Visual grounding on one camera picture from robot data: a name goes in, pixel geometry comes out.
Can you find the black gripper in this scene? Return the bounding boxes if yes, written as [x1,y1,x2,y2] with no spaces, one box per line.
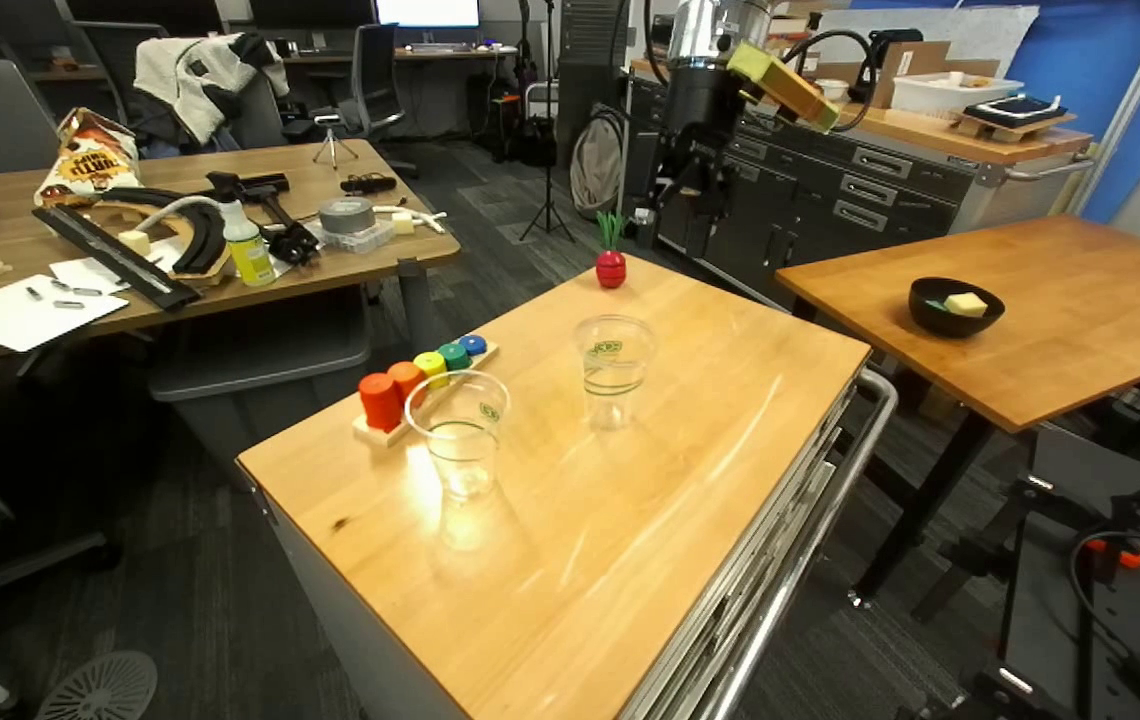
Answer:
[660,55,740,149]

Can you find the clear plastic cup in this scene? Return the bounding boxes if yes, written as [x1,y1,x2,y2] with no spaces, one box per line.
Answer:
[401,369,518,540]
[571,311,660,433]

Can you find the round floor fan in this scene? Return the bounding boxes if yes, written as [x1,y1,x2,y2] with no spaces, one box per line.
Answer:
[563,103,636,216]

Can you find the black tool cabinet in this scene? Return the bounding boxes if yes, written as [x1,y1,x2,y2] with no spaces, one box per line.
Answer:
[654,103,1091,305]

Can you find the black tripod stand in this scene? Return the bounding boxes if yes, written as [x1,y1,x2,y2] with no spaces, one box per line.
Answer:
[519,0,588,248]

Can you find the white plastic container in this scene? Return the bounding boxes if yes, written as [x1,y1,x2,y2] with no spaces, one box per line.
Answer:
[890,71,992,122]

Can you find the lit computer monitor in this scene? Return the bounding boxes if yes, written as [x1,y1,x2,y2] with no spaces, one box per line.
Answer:
[378,0,485,31]

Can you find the tablet on wooden block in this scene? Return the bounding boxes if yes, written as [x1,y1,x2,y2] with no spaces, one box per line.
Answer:
[959,89,1080,149]

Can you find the black bowl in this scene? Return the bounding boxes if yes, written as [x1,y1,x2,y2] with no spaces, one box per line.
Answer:
[905,272,1010,338]

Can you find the black office chair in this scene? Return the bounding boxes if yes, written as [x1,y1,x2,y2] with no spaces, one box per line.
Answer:
[325,14,412,145]

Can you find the yellow food piece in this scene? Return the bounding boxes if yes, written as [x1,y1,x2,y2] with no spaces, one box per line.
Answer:
[939,288,992,325]

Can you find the large wooden conference table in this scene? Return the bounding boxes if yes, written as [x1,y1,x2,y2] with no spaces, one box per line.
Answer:
[0,136,464,371]

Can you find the phone on small tripod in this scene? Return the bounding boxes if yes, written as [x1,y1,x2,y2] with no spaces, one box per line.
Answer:
[306,103,362,175]

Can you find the grey tape roll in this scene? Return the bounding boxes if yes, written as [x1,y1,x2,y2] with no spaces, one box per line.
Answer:
[318,191,380,252]

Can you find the orange toy peg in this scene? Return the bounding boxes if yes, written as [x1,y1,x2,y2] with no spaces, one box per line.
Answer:
[384,361,427,403]

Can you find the small wooden table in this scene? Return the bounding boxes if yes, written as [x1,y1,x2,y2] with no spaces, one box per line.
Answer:
[777,216,1140,612]

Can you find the black pistol shaped tool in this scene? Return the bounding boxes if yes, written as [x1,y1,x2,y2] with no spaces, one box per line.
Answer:
[204,168,298,206]

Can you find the yellow green plastic bottle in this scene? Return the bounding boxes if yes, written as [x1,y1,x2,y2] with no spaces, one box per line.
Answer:
[219,196,279,292]

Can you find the grey chair under table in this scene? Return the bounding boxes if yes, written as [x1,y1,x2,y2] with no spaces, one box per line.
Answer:
[143,282,380,408]

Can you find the white cloth jacket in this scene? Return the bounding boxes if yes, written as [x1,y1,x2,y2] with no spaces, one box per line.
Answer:
[127,31,279,149]

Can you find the long black bar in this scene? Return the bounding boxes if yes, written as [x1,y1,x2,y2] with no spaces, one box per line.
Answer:
[31,201,201,311]

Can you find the white orange snack bag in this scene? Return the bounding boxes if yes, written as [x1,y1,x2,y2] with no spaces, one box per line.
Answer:
[29,103,143,212]

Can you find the orange clamp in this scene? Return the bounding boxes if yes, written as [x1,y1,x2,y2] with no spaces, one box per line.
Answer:
[1080,532,1140,578]

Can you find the small white paper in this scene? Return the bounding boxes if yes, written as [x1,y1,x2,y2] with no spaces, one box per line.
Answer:
[44,254,133,300]

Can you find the white paper sheet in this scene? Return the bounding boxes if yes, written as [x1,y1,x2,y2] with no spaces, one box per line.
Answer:
[0,272,133,354]

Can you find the grey round floor plate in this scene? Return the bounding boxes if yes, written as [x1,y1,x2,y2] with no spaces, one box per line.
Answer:
[37,649,160,720]

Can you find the tan wrist camera mount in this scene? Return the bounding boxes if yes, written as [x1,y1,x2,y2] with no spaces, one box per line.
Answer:
[724,37,842,132]

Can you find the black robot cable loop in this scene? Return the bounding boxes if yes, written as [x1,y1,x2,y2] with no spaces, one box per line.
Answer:
[781,22,924,136]

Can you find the red toy with green handle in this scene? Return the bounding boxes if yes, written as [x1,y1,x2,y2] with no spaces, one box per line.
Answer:
[593,206,633,292]

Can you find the white cable with plug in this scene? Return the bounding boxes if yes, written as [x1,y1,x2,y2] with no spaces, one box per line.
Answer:
[372,201,451,240]

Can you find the steel cart handle rail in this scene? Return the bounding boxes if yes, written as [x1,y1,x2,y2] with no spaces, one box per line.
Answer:
[699,364,905,720]

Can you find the black curved hose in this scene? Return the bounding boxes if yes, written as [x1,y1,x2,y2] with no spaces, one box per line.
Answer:
[126,196,234,277]

